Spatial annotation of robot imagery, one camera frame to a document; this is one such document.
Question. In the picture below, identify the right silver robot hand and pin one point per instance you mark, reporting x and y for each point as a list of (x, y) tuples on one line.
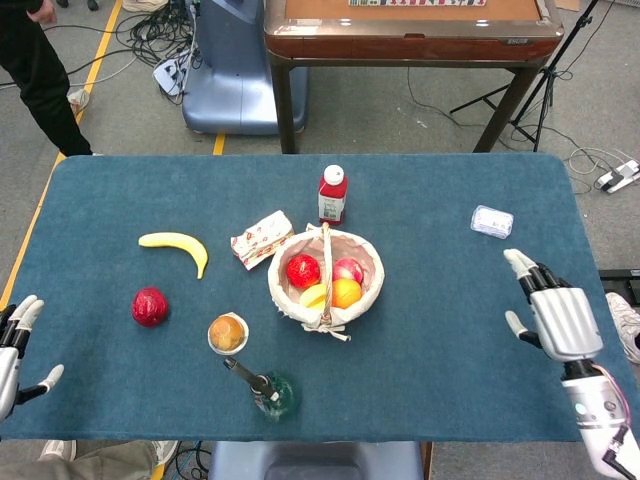
[(562, 320)]

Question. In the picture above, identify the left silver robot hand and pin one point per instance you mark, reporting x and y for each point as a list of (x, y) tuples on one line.
[(5, 360)]

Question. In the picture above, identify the orange fruit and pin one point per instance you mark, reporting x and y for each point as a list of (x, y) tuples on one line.
[(347, 294)]

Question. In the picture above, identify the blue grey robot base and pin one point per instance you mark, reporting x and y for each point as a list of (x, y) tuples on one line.
[(235, 65)]

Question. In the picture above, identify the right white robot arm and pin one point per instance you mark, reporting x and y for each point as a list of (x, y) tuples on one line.
[(600, 420)]

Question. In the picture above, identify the white lined wicker basket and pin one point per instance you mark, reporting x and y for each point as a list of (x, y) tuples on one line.
[(326, 280)]

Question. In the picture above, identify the white shoe with laces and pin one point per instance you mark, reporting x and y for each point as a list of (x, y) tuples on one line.
[(625, 325)]

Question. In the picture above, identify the clear plastic box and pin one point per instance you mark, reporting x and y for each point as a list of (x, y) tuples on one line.
[(492, 222)]

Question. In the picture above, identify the khaki trouser leg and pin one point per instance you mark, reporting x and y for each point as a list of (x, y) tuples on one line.
[(75, 462)]

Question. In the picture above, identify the white power strip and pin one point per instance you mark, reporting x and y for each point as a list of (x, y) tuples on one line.
[(618, 176)]

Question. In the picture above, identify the yellow banana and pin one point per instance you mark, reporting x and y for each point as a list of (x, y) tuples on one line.
[(182, 246)]

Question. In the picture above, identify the pink red peach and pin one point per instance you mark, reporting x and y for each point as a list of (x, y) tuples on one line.
[(347, 270)]

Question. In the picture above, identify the bread bun in paper cup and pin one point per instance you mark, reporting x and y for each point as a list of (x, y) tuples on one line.
[(228, 333)]

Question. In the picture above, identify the black tripod stand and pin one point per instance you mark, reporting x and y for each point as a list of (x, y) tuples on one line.
[(540, 85)]

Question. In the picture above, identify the blue table cloth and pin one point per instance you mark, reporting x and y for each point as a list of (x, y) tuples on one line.
[(320, 375)]

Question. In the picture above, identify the yellow lemon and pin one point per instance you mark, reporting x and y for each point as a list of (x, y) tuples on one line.
[(314, 297)]

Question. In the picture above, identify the red juice bottle white cap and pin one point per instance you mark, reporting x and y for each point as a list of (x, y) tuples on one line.
[(332, 197)]

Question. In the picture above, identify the shiny red apple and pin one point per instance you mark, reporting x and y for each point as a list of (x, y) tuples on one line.
[(303, 270)]

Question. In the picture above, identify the green glass bottle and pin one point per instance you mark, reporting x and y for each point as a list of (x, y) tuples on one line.
[(272, 392)]

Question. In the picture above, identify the white sneaker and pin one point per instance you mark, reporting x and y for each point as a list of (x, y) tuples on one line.
[(79, 99)]

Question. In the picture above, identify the red patterned snack packet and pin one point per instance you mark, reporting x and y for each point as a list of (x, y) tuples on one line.
[(260, 239)]

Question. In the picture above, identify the blue grey robot torso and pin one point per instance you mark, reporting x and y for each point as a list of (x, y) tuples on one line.
[(315, 460)]

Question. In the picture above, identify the person in black clothes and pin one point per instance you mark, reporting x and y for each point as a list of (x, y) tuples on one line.
[(40, 75)]

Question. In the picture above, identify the brown mahjong table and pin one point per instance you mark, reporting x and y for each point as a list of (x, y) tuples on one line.
[(415, 35)]

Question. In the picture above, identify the row of mahjong tiles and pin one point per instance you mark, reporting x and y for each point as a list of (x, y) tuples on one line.
[(416, 2)]

